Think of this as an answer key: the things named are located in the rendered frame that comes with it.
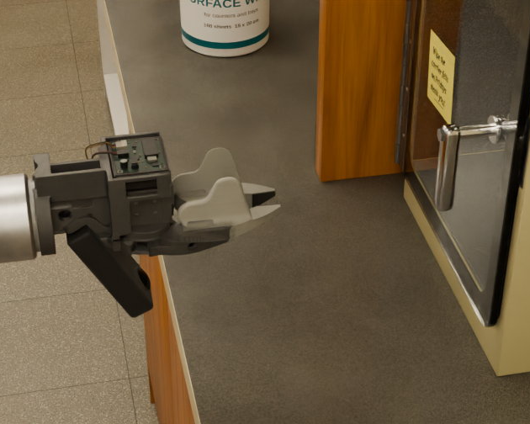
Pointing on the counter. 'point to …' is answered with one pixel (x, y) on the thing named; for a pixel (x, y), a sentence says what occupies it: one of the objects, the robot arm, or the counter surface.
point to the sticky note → (441, 76)
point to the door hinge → (401, 85)
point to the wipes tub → (225, 26)
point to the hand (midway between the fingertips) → (262, 208)
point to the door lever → (444, 189)
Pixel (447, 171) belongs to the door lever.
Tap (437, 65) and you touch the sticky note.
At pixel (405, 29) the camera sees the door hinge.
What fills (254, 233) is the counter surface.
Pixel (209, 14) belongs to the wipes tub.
